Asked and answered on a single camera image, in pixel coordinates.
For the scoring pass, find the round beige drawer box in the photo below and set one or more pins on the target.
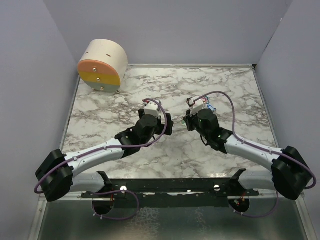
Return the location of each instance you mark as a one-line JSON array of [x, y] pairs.
[[103, 65]]

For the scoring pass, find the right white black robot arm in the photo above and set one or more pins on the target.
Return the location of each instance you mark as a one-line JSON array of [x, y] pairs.
[[289, 172]]

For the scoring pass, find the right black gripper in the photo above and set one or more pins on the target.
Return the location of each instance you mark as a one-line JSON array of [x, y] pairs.
[[193, 116]]

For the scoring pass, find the blue tag key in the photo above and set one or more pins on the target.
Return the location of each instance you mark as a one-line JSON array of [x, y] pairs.
[[212, 108]]

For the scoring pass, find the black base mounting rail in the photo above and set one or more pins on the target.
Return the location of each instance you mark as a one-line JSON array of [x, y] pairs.
[[169, 192]]

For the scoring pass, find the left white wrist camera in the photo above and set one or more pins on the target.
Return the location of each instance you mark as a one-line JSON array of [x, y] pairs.
[[152, 108]]

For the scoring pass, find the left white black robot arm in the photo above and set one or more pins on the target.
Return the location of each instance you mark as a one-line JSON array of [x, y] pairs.
[[63, 173]]

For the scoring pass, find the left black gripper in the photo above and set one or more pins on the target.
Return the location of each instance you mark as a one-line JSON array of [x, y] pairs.
[[169, 124]]

